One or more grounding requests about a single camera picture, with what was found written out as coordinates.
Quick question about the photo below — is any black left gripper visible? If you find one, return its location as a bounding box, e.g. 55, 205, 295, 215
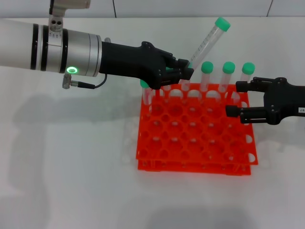
99, 41, 195, 90

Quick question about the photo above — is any orange test tube rack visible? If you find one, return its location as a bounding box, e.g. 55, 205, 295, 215
135, 82, 259, 177

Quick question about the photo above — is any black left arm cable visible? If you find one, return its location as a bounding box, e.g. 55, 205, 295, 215
62, 73, 108, 90

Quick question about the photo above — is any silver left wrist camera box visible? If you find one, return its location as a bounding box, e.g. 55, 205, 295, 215
49, 0, 92, 34

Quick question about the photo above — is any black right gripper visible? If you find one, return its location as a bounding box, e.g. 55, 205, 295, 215
225, 76, 305, 126

